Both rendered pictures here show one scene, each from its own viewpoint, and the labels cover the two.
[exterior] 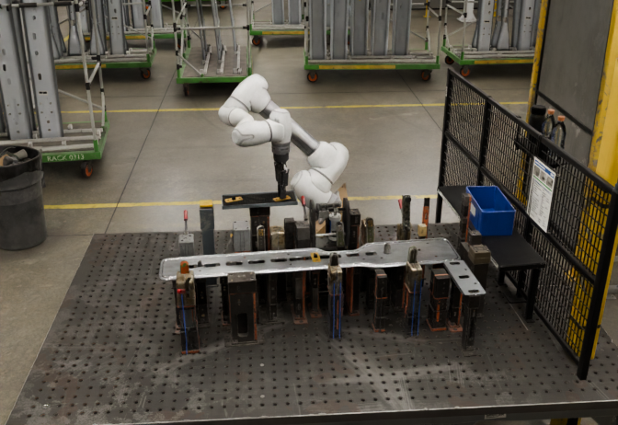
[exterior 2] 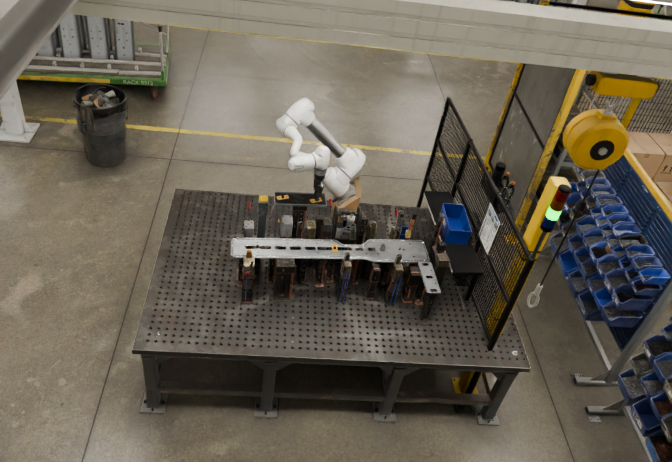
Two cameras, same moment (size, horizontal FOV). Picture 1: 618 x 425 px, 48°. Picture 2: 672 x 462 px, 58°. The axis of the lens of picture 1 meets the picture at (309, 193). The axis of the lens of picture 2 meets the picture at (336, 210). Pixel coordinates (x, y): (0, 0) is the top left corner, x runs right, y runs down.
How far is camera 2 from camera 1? 131 cm
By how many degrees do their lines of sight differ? 16
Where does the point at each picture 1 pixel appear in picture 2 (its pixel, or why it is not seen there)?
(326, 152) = (350, 158)
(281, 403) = (304, 348)
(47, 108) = (123, 36)
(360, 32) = not seen: outside the picture
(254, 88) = (304, 111)
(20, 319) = (114, 231)
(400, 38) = not seen: outside the picture
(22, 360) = (119, 266)
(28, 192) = (116, 127)
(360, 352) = (355, 314)
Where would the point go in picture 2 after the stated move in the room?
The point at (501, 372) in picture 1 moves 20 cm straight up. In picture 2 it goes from (441, 339) to (449, 320)
